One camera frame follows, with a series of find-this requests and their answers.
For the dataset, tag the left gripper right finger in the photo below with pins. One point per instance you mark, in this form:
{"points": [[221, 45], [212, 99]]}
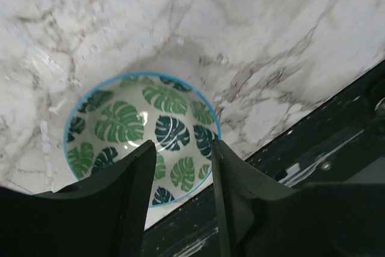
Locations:
{"points": [[258, 216]]}

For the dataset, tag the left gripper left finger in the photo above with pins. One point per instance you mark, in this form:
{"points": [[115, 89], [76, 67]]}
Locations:
{"points": [[102, 215]]}

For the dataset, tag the green leaf pattern bowl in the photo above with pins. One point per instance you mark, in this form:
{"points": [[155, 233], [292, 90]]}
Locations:
{"points": [[120, 114]]}

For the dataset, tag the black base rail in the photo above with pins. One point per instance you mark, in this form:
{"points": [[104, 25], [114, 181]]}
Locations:
{"points": [[341, 141]]}

